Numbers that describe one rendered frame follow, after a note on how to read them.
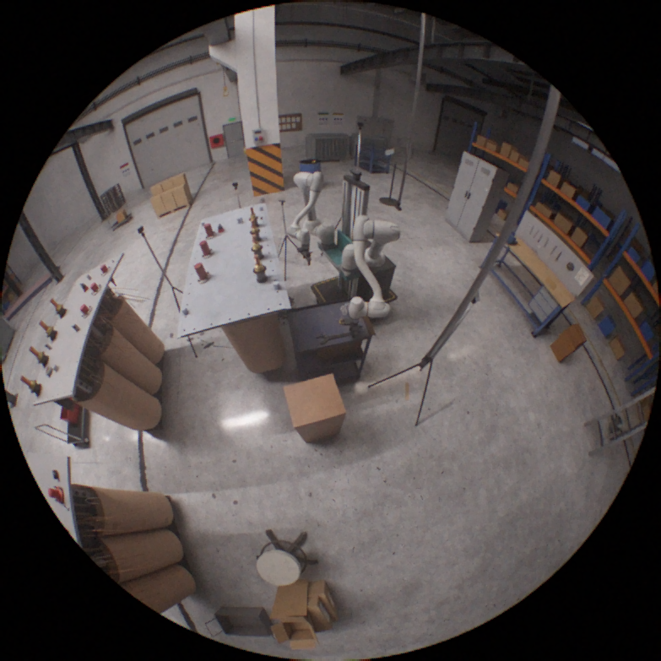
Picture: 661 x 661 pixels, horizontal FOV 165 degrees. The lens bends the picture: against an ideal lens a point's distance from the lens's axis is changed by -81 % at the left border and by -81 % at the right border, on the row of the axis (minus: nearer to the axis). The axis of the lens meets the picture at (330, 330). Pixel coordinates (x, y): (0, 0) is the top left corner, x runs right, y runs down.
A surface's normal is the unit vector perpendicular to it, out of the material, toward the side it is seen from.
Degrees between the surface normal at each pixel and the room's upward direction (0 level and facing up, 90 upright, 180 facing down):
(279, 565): 0
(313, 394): 0
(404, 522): 0
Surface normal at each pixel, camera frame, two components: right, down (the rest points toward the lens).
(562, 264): -0.95, 0.24
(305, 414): 0.01, -0.57
